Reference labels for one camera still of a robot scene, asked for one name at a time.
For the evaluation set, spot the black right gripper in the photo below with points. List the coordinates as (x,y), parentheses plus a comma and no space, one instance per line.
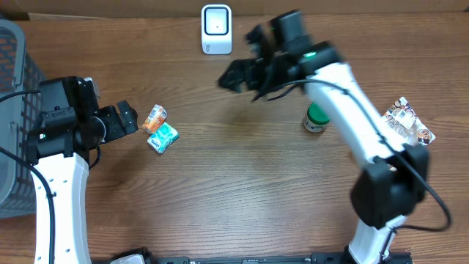
(237,72)

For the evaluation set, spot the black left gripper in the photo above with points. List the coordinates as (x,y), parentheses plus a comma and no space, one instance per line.
(111,115)

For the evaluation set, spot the orange tissue pack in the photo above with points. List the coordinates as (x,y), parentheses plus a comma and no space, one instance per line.
(155,119)

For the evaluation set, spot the cream green packet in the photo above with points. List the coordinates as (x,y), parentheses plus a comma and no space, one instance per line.
(164,136)

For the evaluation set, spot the green lid spice jar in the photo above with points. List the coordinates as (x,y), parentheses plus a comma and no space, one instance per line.
(315,119)

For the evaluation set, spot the brown white snack bag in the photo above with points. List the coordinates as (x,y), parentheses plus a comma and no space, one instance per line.
(402,118)

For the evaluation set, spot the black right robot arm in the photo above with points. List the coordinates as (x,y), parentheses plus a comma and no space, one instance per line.
(393,173)

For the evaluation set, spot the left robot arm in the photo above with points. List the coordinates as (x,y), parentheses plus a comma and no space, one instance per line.
(58,154)

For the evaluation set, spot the white barcode scanner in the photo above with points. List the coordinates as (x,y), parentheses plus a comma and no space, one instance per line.
(216,29)

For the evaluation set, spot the grey plastic mesh basket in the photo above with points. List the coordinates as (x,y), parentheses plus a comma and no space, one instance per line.
(19,73)

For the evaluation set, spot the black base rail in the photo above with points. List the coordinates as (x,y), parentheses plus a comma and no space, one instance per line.
(249,260)

